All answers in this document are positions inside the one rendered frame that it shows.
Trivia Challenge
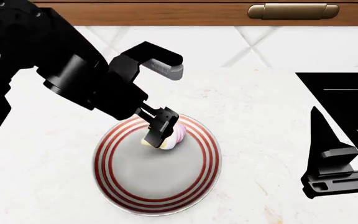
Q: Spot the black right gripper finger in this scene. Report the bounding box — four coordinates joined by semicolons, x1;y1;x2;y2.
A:
303;106;358;179

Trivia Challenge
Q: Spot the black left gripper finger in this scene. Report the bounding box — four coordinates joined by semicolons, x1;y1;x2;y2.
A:
153;106;180;141
142;125;168;149

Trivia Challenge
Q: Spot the pink white yellow swirl dessert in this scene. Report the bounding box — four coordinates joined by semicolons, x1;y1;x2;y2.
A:
140;124;188;151

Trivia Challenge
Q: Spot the white plate with red rings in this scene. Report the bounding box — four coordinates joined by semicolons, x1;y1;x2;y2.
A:
94;114;223;217

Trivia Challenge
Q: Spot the brown wooden drawer front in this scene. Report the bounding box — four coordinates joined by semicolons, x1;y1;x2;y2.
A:
31;0;358;27

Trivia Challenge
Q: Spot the black and grey wrist camera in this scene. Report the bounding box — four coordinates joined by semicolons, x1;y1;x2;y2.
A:
109;41;185;82

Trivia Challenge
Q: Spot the bronze drawer handle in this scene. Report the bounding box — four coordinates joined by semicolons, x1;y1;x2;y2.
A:
247;4;341;21

